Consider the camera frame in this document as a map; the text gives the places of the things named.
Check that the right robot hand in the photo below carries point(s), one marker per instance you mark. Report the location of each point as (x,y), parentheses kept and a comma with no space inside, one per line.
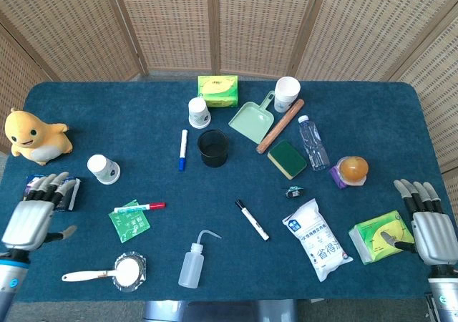
(431,234)

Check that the wooden rolling pin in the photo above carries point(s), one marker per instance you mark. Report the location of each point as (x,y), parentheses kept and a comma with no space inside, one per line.
(280,126)

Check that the woven folding screen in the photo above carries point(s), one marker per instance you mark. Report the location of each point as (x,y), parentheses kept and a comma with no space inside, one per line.
(229,25)

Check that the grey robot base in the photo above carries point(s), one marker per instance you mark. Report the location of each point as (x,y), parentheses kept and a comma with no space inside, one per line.
(222,311)

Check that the blue cap marker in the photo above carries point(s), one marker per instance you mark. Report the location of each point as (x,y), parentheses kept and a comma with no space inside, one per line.
(182,149)

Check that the foil tart tin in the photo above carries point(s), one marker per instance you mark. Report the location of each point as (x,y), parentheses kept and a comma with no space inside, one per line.
(129,271)

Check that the white wash bottle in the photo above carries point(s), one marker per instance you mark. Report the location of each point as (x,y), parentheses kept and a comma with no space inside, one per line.
(193,263)

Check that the yellow plush toy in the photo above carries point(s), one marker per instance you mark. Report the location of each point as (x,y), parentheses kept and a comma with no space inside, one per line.
(34,137)

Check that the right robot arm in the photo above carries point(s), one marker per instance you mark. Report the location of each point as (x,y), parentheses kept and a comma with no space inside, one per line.
(443,293)

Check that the light green dustpan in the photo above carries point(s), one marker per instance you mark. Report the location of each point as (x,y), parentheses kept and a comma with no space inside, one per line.
(252,118)

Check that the blue table cloth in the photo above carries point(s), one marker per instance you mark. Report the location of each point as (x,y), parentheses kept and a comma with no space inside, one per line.
(229,179)

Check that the green tissue soft pack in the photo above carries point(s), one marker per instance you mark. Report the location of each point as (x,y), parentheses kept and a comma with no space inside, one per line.
(379,238)

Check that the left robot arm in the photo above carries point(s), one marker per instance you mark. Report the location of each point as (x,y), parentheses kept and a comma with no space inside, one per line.
(10,277)

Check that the green tissue box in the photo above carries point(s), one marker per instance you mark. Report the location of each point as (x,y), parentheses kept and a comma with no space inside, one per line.
(218,91)

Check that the clear plastic water bottle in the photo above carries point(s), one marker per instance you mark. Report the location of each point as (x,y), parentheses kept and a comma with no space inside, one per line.
(313,145)

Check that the dark card box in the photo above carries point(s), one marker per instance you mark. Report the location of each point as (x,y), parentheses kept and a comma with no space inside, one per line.
(68,196)

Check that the red cap marker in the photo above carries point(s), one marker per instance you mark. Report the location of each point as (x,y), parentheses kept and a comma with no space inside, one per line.
(141,207)

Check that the green yellow sponge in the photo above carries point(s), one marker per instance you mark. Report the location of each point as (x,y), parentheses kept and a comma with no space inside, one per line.
(287,159)

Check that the white paper cup lying sideways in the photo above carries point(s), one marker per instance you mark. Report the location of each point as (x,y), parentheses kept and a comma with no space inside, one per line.
(103,170)

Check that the white paper cup upside down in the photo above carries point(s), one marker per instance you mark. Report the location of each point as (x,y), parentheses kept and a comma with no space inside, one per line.
(198,112)

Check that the black mesh pen holder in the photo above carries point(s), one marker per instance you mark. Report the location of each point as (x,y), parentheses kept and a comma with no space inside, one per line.
(213,150)

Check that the orange fruit jelly cup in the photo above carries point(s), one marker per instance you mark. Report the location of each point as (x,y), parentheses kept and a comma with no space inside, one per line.
(352,170)

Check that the black cap marker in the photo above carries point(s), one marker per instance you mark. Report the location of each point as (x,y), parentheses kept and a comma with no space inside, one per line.
(252,220)

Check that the white salt bag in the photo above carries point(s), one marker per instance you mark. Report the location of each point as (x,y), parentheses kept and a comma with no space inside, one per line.
(316,239)

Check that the white paper cup upright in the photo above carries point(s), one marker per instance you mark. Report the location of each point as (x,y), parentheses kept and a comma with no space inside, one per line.
(285,94)

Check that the green tea sachet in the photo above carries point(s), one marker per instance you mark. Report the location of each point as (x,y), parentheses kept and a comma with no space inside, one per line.
(130,223)

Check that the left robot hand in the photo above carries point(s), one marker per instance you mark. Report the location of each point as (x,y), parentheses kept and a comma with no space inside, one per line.
(28,222)

